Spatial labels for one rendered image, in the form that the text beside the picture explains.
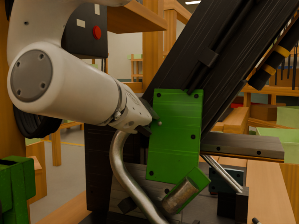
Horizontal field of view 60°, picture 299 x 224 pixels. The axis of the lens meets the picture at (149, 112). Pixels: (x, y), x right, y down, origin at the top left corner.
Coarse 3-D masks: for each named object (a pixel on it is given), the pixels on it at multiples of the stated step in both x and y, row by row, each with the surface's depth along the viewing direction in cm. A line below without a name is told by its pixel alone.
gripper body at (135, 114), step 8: (128, 88) 52; (128, 96) 46; (136, 96) 52; (128, 104) 43; (136, 104) 47; (128, 112) 42; (136, 112) 44; (144, 112) 48; (112, 120) 43; (120, 120) 43; (128, 120) 43; (136, 120) 45; (144, 120) 47; (120, 128) 45; (128, 128) 46
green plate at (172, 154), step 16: (160, 96) 60; (176, 96) 58; (192, 96) 57; (160, 112) 59; (176, 112) 58; (192, 112) 56; (160, 128) 59; (176, 128) 57; (192, 128) 56; (160, 144) 58; (176, 144) 57; (192, 144) 55; (160, 160) 58; (176, 160) 56; (192, 160) 55; (160, 176) 57; (176, 176) 56
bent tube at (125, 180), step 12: (120, 132) 58; (120, 144) 58; (120, 156) 58; (120, 168) 57; (120, 180) 57; (132, 180) 56; (132, 192) 55; (144, 192) 56; (144, 204) 54; (156, 216) 53
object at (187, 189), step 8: (184, 184) 52; (192, 184) 51; (176, 192) 52; (184, 192) 51; (192, 192) 51; (168, 200) 52; (176, 200) 51; (184, 200) 52; (168, 208) 52; (176, 208) 52
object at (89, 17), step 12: (84, 12) 60; (96, 12) 64; (72, 24) 56; (84, 24) 60; (96, 24) 64; (72, 36) 56; (84, 36) 60; (96, 36) 64; (72, 48) 57; (84, 48) 60; (96, 48) 65
